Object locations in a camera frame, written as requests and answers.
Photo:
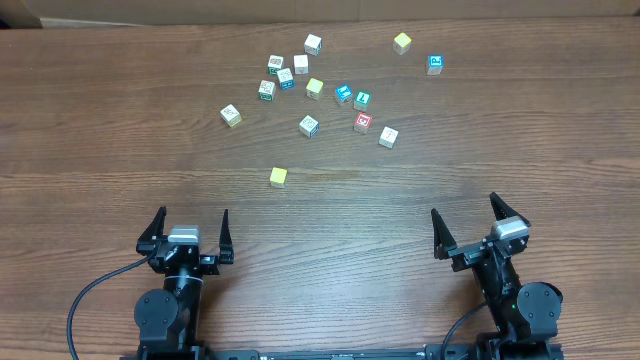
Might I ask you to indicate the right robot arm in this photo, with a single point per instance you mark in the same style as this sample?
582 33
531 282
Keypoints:
525 315

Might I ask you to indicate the white block top centre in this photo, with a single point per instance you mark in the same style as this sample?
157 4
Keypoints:
313 44

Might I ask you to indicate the blue top block far right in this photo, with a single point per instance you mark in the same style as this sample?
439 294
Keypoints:
435 64

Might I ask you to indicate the white block yellow side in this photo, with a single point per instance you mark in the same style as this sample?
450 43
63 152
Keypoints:
230 115

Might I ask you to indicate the red top block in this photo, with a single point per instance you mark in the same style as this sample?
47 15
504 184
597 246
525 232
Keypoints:
362 122

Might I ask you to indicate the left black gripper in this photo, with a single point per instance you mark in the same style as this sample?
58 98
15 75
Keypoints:
185 253

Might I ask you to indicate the bee block blue side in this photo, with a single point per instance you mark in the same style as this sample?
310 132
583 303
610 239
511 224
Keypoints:
285 78

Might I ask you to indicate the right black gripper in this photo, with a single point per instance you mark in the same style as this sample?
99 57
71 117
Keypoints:
482 251

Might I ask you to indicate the cardboard backdrop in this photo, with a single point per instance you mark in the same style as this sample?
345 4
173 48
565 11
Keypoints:
85 13

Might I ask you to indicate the yellow top block centre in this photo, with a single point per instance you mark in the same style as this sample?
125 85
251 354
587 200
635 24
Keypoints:
314 88

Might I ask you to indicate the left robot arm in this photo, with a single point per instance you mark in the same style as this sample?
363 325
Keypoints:
168 317

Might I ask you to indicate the white number four block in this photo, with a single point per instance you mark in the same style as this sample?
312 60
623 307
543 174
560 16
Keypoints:
301 64

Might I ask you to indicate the elephant block green side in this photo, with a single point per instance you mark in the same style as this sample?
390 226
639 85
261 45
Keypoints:
267 90

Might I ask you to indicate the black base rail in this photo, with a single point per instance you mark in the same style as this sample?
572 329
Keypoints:
340 355

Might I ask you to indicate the teal top block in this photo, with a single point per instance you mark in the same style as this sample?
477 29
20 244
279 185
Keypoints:
361 101

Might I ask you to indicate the pineapple block green side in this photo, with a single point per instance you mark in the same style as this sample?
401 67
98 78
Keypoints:
275 63

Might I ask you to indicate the white number seven block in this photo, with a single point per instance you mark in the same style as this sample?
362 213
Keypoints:
388 137

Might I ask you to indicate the blue top block centre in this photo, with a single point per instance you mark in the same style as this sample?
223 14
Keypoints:
343 94

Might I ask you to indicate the white block blue side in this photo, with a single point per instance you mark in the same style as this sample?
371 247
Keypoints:
309 126

